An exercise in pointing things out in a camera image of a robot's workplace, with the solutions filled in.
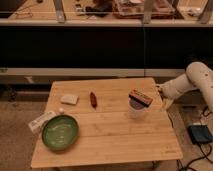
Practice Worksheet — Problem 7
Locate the green ceramic bowl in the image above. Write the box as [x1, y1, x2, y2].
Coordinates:
[42, 115, 79, 151]

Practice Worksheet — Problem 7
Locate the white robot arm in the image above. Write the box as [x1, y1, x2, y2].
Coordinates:
[160, 62, 213, 112]

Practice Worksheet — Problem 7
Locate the brown chocolate bar box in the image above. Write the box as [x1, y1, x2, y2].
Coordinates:
[129, 89, 153, 107]

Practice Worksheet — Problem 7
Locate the clear plastic cup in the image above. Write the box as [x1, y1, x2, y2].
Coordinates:
[128, 97, 147, 119]

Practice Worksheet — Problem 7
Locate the black power adapter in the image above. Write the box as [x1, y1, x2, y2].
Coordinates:
[187, 125, 213, 144]

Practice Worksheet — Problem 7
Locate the wooden folding table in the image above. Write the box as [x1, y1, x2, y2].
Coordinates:
[31, 78, 182, 168]

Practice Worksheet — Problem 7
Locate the red sausage toy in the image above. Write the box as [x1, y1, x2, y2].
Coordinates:
[90, 92, 97, 108]

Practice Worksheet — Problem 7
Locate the white sponge block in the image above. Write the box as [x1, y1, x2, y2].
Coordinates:
[60, 94, 78, 105]

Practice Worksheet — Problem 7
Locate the white plastic bottle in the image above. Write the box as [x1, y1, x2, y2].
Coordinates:
[28, 108, 64, 134]

